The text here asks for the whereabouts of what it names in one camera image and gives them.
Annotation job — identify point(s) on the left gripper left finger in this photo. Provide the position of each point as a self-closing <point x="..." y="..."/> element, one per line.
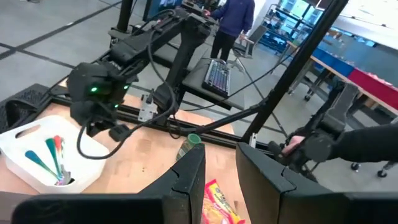
<point x="171" y="208"/>

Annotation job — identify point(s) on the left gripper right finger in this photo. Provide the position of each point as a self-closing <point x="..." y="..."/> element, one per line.
<point x="280" y="205"/>

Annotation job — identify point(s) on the red ramen packet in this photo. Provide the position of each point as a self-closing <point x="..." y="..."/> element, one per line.
<point x="217" y="205"/>

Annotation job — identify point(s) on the white plastic bin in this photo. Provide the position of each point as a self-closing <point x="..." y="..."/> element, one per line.
<point x="84" y="168"/>

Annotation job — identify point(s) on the green-lidded spice jar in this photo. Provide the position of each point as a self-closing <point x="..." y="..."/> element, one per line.
<point x="194" y="139"/>

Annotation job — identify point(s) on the person's forearm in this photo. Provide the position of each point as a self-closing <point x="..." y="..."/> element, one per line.
<point x="367" y="143"/>

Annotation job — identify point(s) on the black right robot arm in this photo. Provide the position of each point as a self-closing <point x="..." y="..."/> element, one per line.
<point x="186" y="46"/>

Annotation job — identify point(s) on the person's hand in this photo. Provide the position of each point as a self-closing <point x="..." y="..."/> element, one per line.
<point x="290" y="144"/>

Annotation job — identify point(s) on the black perforated plate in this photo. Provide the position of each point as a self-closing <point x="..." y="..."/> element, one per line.
<point x="28" y="96"/>

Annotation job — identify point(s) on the grey keyboard desk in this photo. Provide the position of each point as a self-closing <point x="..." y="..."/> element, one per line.
<point x="196" y="82"/>

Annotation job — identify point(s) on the backlit keyboard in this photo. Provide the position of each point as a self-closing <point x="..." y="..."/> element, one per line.
<point x="217" y="77"/>

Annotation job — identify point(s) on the large black monitor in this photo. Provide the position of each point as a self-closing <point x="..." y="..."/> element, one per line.
<point x="161" y="4"/>

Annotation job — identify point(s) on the workbench with coloured bins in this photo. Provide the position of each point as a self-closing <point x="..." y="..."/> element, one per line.
<point x="357" y="71"/>

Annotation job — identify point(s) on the grey mesh chair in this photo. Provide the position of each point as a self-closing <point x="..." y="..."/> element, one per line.
<point x="253" y="39"/>

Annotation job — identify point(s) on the person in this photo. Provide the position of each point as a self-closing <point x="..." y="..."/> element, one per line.
<point x="233" y="18"/>

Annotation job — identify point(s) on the metal storage shelf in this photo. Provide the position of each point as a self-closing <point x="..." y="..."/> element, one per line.
<point x="289" y="25"/>

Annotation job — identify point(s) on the silver aluminium bracket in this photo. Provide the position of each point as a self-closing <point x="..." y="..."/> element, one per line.
<point x="146" y="109"/>

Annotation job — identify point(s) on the black aluminium table frame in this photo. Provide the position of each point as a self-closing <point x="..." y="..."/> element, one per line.
<point x="298" y="62"/>

